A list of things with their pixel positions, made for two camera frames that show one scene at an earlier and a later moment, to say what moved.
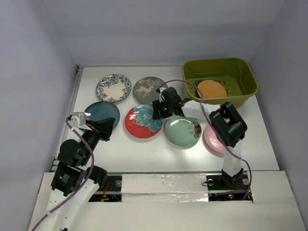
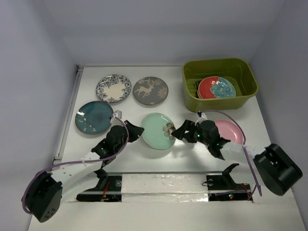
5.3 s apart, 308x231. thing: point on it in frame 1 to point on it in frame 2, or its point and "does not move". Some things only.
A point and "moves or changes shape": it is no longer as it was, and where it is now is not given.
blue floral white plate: (113, 88) does not move
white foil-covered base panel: (164, 187) does not move
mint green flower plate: (182, 131) moves or changes shape
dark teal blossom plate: (101, 110) moves or changes shape
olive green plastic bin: (227, 80) does not move
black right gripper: (157, 105) to (188, 125)
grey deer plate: (145, 89) does not move
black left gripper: (104, 126) to (134, 132)
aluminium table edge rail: (78, 73) does not move
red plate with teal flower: (139, 123) to (216, 87)
